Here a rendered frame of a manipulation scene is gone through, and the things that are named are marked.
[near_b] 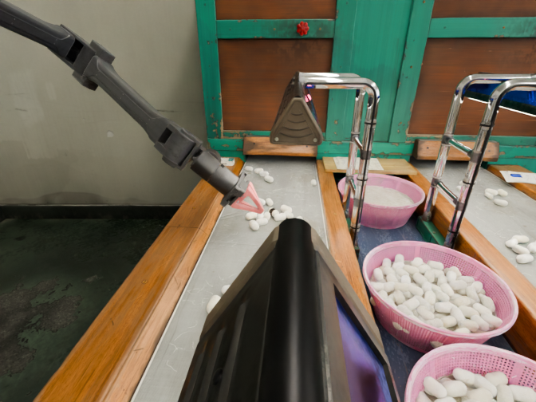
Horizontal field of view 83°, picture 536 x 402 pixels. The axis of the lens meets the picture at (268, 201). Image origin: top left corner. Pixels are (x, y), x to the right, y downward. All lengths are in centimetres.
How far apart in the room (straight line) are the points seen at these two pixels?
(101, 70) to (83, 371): 68
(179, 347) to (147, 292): 13
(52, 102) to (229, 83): 150
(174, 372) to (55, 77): 216
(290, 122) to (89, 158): 215
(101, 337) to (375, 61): 116
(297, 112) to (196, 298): 39
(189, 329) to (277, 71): 97
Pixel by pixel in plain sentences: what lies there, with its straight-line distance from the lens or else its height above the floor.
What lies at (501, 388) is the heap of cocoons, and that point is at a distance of 60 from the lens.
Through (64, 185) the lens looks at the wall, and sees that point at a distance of 271.
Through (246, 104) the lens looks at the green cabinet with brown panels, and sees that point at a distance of 128.
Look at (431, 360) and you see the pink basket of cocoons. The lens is 56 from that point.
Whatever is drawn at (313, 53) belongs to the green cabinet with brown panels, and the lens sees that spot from 125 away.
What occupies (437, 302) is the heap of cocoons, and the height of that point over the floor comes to 74.
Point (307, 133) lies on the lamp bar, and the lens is 47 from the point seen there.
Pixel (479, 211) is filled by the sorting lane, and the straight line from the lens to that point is 110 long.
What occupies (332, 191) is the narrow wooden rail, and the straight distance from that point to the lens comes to 100.
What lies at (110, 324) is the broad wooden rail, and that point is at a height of 76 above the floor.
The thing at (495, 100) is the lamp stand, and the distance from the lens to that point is 79.
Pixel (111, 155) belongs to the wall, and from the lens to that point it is 243.
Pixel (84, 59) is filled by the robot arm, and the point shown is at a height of 115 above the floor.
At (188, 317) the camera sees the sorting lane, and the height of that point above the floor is 74.
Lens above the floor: 117
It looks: 26 degrees down
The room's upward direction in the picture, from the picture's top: straight up
